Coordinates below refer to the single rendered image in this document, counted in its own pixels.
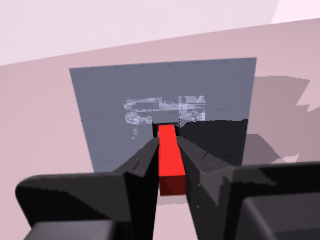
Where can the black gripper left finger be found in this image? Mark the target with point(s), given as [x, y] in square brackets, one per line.
[130, 197]

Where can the grey sloped panel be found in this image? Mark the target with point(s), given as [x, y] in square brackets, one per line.
[122, 106]

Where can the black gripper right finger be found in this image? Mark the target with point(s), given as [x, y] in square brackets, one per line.
[216, 189]

